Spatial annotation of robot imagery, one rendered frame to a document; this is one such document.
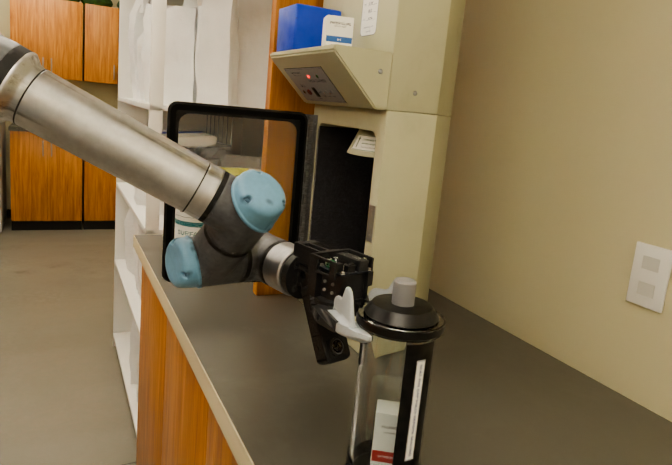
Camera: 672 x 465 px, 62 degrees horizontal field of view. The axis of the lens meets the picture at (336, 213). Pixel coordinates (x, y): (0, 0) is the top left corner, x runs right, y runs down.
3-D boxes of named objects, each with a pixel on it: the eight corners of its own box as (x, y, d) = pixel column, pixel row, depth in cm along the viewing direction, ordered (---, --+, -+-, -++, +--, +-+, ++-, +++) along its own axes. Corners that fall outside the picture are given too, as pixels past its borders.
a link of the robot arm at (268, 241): (218, 272, 92) (261, 268, 98) (255, 292, 84) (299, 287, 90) (222, 226, 91) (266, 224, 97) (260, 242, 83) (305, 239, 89)
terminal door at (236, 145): (294, 282, 134) (308, 112, 127) (161, 282, 125) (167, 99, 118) (294, 281, 135) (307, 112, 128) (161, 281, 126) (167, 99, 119)
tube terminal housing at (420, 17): (385, 293, 148) (420, -15, 134) (463, 343, 120) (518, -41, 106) (297, 299, 137) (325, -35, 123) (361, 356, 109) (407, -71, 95)
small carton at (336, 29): (346, 53, 109) (349, 21, 107) (351, 51, 104) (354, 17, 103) (320, 50, 108) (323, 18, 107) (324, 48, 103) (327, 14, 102)
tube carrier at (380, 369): (441, 478, 72) (463, 321, 68) (381, 511, 65) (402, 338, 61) (382, 437, 80) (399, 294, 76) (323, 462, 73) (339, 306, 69)
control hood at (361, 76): (314, 104, 128) (317, 59, 127) (387, 110, 100) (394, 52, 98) (266, 99, 123) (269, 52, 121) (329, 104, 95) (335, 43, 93)
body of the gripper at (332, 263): (337, 265, 71) (281, 242, 80) (331, 328, 73) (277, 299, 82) (379, 258, 76) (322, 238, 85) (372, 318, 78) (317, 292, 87)
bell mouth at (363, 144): (401, 153, 130) (403, 129, 129) (447, 163, 115) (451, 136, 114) (332, 149, 122) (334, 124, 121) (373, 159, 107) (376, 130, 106)
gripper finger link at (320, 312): (324, 321, 68) (307, 297, 77) (323, 333, 69) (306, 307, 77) (361, 320, 70) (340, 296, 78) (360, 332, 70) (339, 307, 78)
